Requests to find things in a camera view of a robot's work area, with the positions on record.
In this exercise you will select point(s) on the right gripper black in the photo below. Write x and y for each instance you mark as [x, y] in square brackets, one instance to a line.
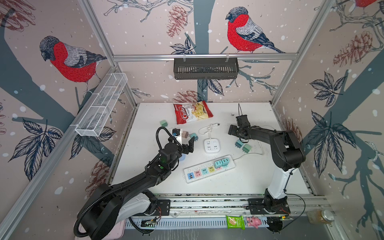
[232, 129]

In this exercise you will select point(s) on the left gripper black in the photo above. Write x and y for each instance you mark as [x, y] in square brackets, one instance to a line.
[190, 147]

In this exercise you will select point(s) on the teal charger plug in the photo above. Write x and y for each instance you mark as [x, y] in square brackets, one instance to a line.
[239, 144]
[218, 164]
[225, 162]

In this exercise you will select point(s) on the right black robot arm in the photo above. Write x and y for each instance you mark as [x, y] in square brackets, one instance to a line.
[287, 155]

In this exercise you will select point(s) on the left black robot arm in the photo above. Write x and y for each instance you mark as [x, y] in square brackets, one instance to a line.
[109, 205]

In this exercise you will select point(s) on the pink charger plug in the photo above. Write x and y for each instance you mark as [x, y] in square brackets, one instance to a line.
[185, 134]

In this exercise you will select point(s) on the green charger plug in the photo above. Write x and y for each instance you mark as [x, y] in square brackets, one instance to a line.
[247, 148]

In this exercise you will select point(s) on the teal charger beside pink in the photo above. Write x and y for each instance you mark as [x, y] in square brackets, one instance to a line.
[194, 136]

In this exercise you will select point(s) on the white square power socket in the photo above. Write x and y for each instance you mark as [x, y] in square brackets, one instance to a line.
[212, 145]

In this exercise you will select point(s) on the long white power strip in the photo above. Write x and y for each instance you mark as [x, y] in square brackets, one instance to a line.
[206, 170]

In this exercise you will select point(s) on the light green charger far left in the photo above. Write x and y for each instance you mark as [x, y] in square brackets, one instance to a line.
[164, 123]

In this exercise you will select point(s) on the red chips bag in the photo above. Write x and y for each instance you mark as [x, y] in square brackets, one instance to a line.
[191, 112]

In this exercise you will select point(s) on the green snack packet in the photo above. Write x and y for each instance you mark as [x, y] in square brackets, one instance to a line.
[235, 222]

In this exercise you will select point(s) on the pink pig toy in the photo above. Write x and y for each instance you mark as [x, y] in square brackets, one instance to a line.
[253, 222]

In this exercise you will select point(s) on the pink tray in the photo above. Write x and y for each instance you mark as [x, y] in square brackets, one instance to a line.
[118, 230]

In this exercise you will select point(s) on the glass jar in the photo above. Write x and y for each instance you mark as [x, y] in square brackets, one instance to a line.
[320, 217]

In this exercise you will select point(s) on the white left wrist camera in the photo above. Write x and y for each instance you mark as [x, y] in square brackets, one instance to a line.
[177, 133]

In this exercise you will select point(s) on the black wall basket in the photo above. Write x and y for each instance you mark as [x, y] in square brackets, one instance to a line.
[206, 68]

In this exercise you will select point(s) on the white wire shelf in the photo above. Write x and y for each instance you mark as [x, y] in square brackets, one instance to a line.
[96, 116]

